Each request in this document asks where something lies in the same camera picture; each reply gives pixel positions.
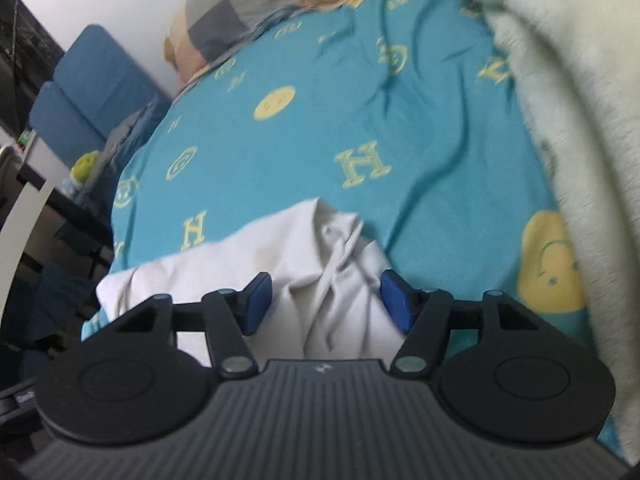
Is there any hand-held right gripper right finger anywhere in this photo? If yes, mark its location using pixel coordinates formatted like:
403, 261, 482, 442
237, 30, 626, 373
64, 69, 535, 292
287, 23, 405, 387
380, 269, 543, 376

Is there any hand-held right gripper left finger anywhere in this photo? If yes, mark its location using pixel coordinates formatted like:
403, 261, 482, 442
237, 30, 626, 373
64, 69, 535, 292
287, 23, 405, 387
107, 272, 273, 377

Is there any white garment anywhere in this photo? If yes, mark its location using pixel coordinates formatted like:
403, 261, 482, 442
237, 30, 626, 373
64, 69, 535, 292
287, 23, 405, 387
95, 197, 401, 366

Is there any blue covered chair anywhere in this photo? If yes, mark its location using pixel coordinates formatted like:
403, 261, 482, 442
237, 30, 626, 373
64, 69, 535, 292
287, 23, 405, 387
52, 24, 173, 141
29, 81, 113, 171
0, 260, 101, 356

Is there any teal printed bedsheet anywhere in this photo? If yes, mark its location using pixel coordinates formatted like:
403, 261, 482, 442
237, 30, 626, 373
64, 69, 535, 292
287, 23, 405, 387
80, 0, 621, 456

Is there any dark dining table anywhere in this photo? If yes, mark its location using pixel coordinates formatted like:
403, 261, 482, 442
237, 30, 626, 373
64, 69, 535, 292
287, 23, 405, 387
0, 160, 116, 331

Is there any grey cloth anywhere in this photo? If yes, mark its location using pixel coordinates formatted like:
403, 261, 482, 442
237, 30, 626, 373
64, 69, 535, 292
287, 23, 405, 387
95, 110, 151, 181

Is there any green plush toy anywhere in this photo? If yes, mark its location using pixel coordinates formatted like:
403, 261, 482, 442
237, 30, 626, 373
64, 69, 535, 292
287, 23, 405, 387
65, 151, 101, 196

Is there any pale green fleece blanket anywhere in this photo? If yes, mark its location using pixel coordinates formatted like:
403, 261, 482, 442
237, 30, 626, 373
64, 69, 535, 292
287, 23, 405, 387
402, 0, 640, 461

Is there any plaid pillow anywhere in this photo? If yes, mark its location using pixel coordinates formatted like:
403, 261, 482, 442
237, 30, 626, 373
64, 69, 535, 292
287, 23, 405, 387
165, 0, 381, 86

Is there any dark window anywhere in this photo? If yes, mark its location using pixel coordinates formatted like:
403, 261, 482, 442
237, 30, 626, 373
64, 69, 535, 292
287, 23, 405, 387
0, 0, 66, 136

